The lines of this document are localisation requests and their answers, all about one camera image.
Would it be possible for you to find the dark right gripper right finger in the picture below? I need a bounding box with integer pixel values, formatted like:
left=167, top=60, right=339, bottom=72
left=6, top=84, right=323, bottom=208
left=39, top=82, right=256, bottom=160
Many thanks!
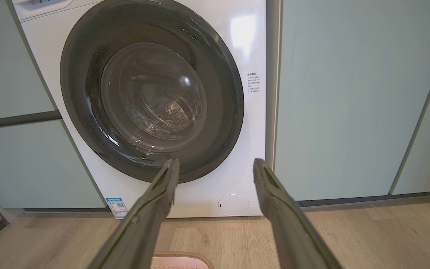
left=253, top=158, right=343, bottom=269

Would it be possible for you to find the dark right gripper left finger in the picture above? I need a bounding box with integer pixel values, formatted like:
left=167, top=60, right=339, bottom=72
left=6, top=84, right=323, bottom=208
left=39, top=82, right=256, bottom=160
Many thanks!
left=87, top=158, right=180, bottom=269

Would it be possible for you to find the white laundry basket brown rim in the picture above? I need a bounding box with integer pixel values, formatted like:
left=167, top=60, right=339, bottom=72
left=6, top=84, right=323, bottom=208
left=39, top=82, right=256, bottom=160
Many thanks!
left=150, top=252, right=214, bottom=269

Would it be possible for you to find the blue energy label sticker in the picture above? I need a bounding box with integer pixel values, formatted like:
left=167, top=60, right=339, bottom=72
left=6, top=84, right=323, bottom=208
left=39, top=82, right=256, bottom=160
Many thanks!
left=105, top=197, right=129, bottom=219

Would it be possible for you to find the round white filter cover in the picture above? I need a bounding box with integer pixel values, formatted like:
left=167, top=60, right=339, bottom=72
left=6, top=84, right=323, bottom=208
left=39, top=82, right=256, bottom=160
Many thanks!
left=218, top=194, right=250, bottom=216

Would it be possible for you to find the pale green large cabinet door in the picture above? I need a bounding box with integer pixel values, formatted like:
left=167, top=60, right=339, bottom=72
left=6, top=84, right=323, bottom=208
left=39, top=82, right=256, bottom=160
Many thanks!
left=0, top=120, right=106, bottom=209

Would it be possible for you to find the pale green wide cabinet door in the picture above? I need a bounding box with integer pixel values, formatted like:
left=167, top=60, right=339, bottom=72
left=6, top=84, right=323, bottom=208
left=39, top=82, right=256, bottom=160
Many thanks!
left=274, top=0, right=430, bottom=202

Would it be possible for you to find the round black washing machine door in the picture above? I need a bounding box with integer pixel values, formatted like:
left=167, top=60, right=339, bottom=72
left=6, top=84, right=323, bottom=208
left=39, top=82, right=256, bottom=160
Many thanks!
left=60, top=0, right=244, bottom=183

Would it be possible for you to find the white front-load washing machine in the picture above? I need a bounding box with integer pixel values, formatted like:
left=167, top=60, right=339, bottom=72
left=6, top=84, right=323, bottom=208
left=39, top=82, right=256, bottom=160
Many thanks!
left=12, top=0, right=275, bottom=219

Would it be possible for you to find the pale green short cabinet door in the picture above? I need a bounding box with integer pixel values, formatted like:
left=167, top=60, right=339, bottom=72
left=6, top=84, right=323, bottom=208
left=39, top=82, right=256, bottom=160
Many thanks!
left=0, top=0, right=57, bottom=122

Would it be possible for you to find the white detergent drawer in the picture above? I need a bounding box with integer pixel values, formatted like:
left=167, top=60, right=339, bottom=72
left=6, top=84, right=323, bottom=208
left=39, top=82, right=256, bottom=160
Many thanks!
left=13, top=0, right=74, bottom=12

